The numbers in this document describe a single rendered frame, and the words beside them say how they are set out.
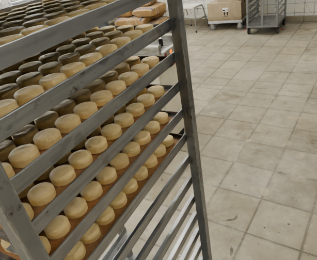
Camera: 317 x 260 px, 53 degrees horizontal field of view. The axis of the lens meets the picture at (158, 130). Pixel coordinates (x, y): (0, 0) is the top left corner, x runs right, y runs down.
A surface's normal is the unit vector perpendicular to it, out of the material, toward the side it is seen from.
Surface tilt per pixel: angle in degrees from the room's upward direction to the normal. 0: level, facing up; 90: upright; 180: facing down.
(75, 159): 0
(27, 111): 90
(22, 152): 0
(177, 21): 90
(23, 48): 90
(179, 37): 90
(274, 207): 0
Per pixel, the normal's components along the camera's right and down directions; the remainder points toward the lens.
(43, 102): 0.87, 0.12
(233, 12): -0.44, 0.53
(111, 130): -0.16, -0.85
